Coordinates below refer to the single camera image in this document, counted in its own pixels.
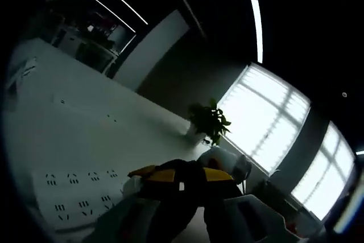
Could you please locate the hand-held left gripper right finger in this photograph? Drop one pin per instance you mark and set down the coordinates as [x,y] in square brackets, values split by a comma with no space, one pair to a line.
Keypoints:
[244,220]

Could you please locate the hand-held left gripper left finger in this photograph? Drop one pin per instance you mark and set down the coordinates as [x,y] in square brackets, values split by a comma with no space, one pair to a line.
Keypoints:
[133,217]

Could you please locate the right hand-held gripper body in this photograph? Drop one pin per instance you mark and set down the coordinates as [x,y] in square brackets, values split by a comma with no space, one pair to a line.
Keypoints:
[230,163]

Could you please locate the white charger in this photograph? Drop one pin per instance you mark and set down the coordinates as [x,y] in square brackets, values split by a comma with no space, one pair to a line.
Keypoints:
[132,184]

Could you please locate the white power strip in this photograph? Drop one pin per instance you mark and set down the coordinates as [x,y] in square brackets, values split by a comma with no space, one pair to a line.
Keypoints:
[79,194]

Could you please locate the white desk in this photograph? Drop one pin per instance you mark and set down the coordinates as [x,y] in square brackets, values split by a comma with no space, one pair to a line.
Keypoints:
[99,129]

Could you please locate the potted green plant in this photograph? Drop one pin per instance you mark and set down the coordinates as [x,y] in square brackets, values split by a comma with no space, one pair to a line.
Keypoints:
[209,120]

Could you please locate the window with blinds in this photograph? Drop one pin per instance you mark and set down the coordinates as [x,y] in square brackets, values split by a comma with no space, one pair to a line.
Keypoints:
[264,117]
[324,174]

